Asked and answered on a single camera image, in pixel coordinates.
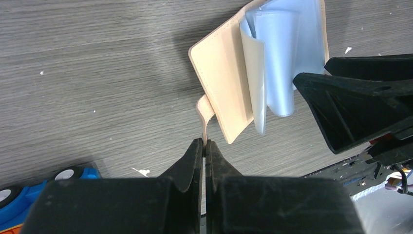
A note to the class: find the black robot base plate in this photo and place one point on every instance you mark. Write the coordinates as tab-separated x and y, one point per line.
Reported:
354	173

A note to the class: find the blue yellow toy car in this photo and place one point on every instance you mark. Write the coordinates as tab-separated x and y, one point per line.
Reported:
16	201

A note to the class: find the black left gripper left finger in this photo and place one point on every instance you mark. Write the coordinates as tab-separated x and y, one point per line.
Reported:
167	204

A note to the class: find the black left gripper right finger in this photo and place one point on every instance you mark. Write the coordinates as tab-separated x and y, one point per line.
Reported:
238	204

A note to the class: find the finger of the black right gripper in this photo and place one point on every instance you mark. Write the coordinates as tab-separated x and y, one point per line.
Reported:
377	68
351	111

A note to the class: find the beige leather card holder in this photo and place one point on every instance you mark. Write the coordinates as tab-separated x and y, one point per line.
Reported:
247	64

